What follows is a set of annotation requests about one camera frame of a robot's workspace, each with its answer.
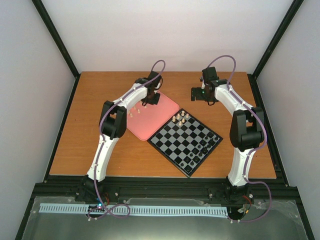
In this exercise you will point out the pink plastic tray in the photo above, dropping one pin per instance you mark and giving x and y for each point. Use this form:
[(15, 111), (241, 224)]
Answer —
[(144, 124)]

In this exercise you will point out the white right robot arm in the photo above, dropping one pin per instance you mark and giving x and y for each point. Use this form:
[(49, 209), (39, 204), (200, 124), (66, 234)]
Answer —
[(247, 128)]

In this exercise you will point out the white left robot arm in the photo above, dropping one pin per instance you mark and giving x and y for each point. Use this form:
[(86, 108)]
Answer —
[(113, 122)]

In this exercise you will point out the black white chess board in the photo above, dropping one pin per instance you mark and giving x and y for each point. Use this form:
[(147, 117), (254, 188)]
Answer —
[(176, 142)]

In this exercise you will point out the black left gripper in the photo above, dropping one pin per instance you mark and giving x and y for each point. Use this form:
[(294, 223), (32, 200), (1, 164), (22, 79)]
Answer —
[(154, 102)]

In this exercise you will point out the black aluminium frame base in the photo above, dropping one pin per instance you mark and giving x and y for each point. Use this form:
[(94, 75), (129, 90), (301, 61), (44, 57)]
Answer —
[(120, 188)]

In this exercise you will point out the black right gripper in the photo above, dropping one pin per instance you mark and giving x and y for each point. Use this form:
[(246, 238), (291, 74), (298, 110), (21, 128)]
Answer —
[(198, 97)]

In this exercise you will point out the light blue cable duct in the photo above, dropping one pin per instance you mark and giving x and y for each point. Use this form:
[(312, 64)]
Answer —
[(136, 210)]

